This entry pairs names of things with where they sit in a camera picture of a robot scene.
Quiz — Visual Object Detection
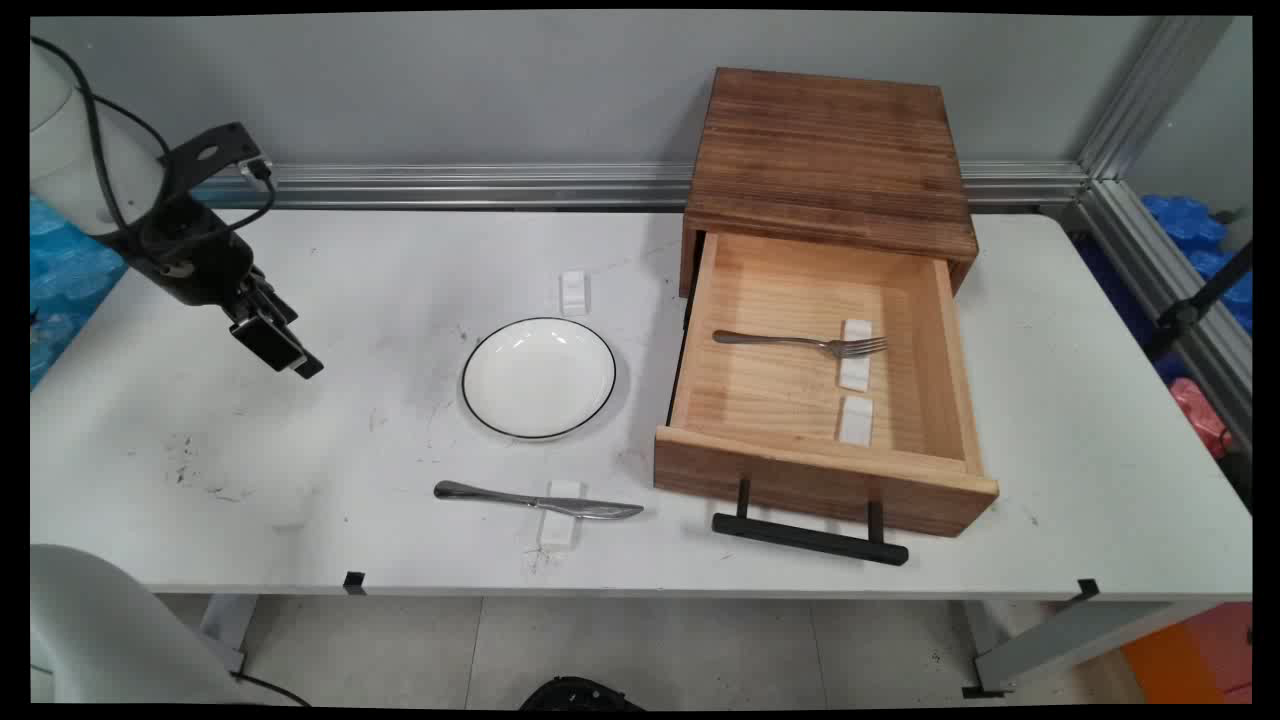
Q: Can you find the steel fork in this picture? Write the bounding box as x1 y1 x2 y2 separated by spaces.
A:
712 330 889 359

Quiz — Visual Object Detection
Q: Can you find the white plate with black rim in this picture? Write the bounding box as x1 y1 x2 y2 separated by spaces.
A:
461 317 617 441

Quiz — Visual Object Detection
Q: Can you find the black drawer handle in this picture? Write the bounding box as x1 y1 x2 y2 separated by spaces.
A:
712 478 911 567

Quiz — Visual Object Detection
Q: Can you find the light wooden drawer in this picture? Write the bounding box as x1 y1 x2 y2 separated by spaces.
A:
652 232 1001 539

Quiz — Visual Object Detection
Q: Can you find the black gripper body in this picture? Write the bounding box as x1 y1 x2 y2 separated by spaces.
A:
128 193 259 309

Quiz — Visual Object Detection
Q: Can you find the black object on floor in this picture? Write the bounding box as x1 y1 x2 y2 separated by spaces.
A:
520 677 646 711

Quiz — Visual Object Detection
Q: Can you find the red plastic bag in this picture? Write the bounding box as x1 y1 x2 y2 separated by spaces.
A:
1170 378 1234 459

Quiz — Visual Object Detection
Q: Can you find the grey table leg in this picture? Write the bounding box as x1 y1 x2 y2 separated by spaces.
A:
963 600 1227 699
200 595 259 673

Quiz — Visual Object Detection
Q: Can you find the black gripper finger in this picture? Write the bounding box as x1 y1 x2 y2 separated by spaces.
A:
229 311 307 374
248 268 324 380

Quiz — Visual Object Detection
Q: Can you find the upright aluminium frame post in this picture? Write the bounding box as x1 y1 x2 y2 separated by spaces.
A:
1075 15 1236 183

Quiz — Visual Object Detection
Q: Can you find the slanted aluminium frame rail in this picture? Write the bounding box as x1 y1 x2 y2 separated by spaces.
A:
1072 178 1253 451

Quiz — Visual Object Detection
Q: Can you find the orange box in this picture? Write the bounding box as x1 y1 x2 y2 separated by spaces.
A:
1120 602 1253 705

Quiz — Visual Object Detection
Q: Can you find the horizontal aluminium frame rail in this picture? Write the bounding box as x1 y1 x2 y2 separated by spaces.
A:
190 160 1091 213

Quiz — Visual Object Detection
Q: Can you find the dark wooden drawer cabinet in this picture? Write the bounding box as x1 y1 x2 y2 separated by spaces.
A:
680 67 979 298

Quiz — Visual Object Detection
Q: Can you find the blue plastic bag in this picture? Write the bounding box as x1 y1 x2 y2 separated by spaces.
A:
1142 195 1253 336
30 195 127 387

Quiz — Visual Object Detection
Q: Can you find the black stand pole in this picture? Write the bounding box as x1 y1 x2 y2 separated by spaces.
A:
1145 240 1253 361

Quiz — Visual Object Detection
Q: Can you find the steel table knife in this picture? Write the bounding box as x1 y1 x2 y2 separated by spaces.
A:
433 480 645 521

